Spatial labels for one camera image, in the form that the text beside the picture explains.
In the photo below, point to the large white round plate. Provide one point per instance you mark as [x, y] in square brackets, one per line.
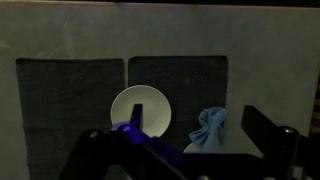
[153, 103]

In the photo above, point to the small white saucer plate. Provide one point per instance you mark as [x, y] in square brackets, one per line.
[190, 149]

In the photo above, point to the dark grey fabric placemat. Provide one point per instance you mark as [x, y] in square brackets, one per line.
[186, 80]
[66, 100]

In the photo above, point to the blue cloth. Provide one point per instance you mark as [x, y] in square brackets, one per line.
[210, 130]

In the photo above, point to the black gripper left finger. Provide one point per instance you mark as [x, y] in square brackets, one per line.
[136, 116]

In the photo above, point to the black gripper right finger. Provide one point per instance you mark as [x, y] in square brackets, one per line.
[263, 130]

